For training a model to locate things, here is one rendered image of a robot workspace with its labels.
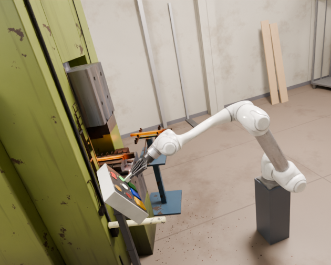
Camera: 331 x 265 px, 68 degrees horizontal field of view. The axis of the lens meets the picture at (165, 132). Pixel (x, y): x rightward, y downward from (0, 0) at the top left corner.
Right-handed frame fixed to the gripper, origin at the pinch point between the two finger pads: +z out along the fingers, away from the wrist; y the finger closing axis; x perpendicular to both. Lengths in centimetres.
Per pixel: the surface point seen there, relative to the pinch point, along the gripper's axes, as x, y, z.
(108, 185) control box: 16.5, -18.2, 6.3
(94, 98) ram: 44, 31, -21
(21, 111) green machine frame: 72, 21, 13
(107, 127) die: 22.1, 35.4, -11.2
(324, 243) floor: -162, -37, -66
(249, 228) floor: -141, 8, -29
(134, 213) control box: -2.7, -27.0, 7.7
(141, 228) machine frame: -64, 31, 37
